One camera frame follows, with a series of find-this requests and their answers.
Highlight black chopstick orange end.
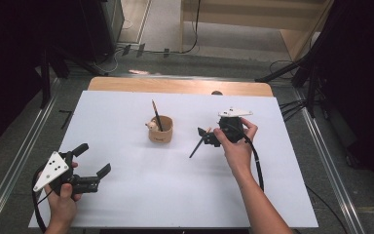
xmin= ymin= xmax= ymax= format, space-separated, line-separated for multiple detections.
xmin=151 ymin=99 xmax=164 ymax=133
xmin=188 ymin=127 xmax=212 ymax=160

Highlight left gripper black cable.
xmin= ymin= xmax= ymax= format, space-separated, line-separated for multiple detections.
xmin=31 ymin=164 xmax=48 ymax=233

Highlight hanging black cable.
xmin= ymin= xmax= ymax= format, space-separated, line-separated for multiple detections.
xmin=142 ymin=0 xmax=203 ymax=56

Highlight light wooden furniture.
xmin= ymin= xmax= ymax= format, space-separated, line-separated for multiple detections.
xmin=179 ymin=0 xmax=335 ymax=61

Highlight dark curtain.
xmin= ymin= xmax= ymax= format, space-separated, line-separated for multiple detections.
xmin=0 ymin=0 xmax=82 ymax=157
xmin=315 ymin=0 xmax=374 ymax=196

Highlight aluminium floor rail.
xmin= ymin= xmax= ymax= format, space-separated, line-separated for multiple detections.
xmin=293 ymin=89 xmax=368 ymax=234
xmin=0 ymin=77 xmax=61 ymax=234

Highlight person's right hand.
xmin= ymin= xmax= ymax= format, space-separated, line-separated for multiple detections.
xmin=212 ymin=117 xmax=259 ymax=183

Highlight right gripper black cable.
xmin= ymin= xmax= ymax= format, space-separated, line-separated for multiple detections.
xmin=228 ymin=123 xmax=266 ymax=193

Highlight wooden cup with animal figurine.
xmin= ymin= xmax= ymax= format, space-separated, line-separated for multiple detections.
xmin=144 ymin=115 xmax=174 ymax=144

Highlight bundle of black cables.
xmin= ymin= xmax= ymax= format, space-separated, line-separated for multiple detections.
xmin=279 ymin=98 xmax=308 ymax=124

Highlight white table cover sheet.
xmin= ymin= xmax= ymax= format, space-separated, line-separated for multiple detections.
xmin=28 ymin=90 xmax=319 ymax=229

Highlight black metal stand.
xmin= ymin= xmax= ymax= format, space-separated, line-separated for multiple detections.
xmin=39 ymin=45 xmax=111 ymax=110
xmin=254 ymin=48 xmax=320 ymax=118

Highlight black cabinet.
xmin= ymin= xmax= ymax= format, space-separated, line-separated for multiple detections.
xmin=79 ymin=0 xmax=126 ymax=64

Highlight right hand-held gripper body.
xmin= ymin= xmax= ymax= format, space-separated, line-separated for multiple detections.
xmin=204 ymin=106 xmax=254 ymax=148

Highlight thin black floor cable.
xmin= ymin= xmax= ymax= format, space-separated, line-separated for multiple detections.
xmin=305 ymin=183 xmax=349 ymax=234

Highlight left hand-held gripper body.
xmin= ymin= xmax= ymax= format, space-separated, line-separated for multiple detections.
xmin=32 ymin=150 xmax=101 ymax=197

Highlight wooden table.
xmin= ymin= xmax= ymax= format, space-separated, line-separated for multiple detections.
xmin=87 ymin=76 xmax=275 ymax=98

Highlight person's left hand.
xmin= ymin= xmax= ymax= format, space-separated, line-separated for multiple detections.
xmin=43 ymin=181 xmax=83 ymax=234

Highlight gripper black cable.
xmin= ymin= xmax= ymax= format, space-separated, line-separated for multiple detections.
xmin=228 ymin=123 xmax=266 ymax=193
xmin=31 ymin=164 xmax=48 ymax=233

